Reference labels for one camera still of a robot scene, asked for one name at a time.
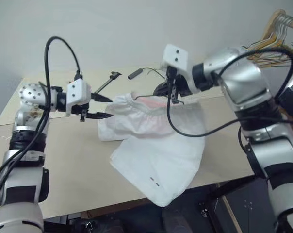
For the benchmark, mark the bundle of wooden hangers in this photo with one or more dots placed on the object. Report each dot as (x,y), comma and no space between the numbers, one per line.
(281,26)

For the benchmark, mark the black caliper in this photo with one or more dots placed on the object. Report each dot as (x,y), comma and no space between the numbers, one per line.
(107,81)

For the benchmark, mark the wooden slat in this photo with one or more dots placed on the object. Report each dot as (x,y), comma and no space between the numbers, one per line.
(230,213)

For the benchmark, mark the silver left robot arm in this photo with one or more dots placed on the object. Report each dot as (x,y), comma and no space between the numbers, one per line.
(18,174)

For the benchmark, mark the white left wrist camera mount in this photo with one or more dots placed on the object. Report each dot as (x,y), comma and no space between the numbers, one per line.
(76,94)

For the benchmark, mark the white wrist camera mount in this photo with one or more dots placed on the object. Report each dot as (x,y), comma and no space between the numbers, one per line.
(76,94)
(175,58)

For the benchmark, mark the black case with white dots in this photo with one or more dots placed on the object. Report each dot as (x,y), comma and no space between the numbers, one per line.
(246,206)

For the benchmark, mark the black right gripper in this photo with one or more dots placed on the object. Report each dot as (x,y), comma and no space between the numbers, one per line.
(183,86)

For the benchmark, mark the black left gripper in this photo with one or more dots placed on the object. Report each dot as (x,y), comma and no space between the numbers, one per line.
(79,109)

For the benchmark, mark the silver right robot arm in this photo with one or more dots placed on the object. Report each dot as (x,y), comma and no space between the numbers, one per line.
(246,80)

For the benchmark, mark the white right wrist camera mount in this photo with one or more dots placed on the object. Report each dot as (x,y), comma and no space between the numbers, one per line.
(175,58)

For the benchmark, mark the black box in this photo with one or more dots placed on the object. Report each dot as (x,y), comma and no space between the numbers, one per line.
(292,99)

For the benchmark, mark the white shorts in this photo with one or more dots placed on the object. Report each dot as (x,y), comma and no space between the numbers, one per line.
(156,155)

